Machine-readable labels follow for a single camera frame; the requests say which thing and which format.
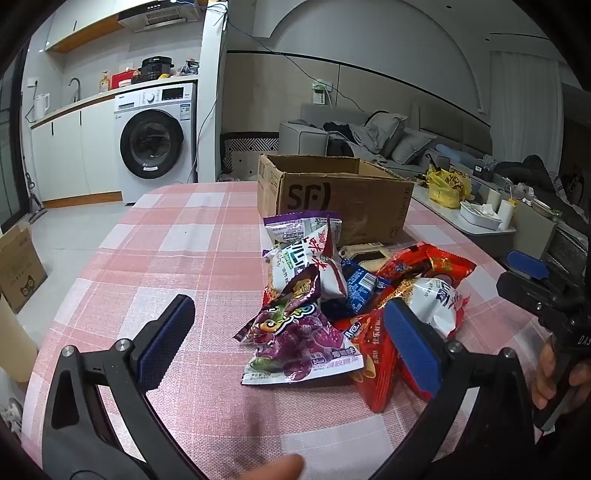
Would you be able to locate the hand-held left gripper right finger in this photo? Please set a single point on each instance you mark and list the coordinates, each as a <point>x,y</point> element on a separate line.
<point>411,346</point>

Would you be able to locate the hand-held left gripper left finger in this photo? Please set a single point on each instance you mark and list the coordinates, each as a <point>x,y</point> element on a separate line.
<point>166,341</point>

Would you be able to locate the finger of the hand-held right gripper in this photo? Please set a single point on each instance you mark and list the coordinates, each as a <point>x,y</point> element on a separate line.
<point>521,288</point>
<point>526,265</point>

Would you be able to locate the red chip packet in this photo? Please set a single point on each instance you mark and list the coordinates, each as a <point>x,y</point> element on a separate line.
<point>374,369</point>

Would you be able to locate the white orange noodle packet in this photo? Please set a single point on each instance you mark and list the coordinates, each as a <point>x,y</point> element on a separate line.
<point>434,300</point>

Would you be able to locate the blue cookie packet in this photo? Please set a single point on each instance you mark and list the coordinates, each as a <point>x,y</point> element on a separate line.
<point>360,286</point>

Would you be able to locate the beige cracker packet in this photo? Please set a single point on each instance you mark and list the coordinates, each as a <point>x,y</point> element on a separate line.
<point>364,254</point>

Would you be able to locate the purple grape gummy packet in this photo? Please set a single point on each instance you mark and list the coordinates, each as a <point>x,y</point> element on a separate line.
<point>300,346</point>

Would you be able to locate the dark purple gold packet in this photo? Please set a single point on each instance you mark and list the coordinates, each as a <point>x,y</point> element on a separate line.
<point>300,288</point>

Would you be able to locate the white red noodle snack packet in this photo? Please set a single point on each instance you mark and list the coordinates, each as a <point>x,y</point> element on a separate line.
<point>300,263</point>

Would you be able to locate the brown cardboard box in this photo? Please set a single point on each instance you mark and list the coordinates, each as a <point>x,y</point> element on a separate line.
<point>369,203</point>

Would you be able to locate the purple-topped white snack packet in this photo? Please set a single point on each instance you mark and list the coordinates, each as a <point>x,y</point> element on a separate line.
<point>295,226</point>

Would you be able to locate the person's right hand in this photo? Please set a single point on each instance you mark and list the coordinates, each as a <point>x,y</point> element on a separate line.
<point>545,378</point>

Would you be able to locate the person's left hand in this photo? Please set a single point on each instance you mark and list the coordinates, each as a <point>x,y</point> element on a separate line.
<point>277,468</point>

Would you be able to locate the white paper roll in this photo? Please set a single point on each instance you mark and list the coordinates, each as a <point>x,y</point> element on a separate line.
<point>494,198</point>
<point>506,214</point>

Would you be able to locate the grey white coffee table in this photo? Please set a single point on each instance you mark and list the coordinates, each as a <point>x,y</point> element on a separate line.
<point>471,240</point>

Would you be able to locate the white tray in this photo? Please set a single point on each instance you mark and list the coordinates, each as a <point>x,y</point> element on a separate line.
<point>480,219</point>

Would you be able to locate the pink plaid tablecloth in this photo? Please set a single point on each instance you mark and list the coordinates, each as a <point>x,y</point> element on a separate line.
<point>184,258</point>

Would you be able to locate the black jacket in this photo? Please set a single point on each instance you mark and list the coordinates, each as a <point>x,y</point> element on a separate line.
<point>531,173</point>

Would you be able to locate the yellow plastic bag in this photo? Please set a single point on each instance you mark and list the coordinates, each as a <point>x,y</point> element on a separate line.
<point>445,187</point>

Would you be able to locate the light blue bolster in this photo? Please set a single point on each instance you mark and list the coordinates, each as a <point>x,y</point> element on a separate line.
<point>455,156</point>

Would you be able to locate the white curtain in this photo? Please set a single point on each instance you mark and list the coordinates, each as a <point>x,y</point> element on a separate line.
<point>524,106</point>

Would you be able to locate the small cardboard box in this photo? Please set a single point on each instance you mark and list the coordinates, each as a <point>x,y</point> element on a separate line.
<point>18,272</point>

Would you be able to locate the grey pillow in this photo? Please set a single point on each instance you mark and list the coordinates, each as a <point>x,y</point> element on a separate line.
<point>413,145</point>
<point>385,129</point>

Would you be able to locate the white floor cloth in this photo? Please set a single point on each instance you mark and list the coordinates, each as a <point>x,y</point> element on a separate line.
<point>235,176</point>

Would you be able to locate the stick vacuum cleaner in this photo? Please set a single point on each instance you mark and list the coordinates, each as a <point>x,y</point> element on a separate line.
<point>33,203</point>

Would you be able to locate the grey garment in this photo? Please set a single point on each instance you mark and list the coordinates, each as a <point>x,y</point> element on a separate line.
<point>367,150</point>

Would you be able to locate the white washing machine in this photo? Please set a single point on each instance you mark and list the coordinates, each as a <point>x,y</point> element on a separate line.
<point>157,138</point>

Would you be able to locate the white kitchen counter cabinet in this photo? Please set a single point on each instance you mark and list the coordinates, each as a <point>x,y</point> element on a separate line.
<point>69,152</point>

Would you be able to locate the black white patterned rug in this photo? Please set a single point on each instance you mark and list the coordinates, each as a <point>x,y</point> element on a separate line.
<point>249,145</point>

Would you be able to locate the black garment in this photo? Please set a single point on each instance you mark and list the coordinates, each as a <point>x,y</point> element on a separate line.
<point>339,138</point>

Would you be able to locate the grey sofa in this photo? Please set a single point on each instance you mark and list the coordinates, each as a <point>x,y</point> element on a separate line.
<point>300,136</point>

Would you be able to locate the dark glass door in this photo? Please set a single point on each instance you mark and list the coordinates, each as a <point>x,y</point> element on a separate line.
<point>11,152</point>

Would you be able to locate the yellow bottle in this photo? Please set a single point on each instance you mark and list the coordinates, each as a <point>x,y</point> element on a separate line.
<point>104,84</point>

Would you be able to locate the red box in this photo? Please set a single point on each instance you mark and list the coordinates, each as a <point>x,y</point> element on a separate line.
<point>122,79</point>

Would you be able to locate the white kettle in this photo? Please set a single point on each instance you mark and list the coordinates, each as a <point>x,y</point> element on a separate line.
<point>40,107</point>

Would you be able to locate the metal faucet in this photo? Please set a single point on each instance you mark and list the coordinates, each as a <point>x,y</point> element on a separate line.
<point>77,87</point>

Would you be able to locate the black pressure cooker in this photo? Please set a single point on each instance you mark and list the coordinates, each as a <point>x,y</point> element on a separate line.
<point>156,69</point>

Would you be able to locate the grey plastic bag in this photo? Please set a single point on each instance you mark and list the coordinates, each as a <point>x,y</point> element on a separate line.
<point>189,68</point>

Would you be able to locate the range hood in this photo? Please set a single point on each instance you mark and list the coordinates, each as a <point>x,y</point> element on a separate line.
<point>157,16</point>

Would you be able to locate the white wall socket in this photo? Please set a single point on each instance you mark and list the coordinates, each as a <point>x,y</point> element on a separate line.
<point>320,94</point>

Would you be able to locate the white wall cabinet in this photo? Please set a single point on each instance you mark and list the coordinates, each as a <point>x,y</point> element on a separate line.
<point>83,23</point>

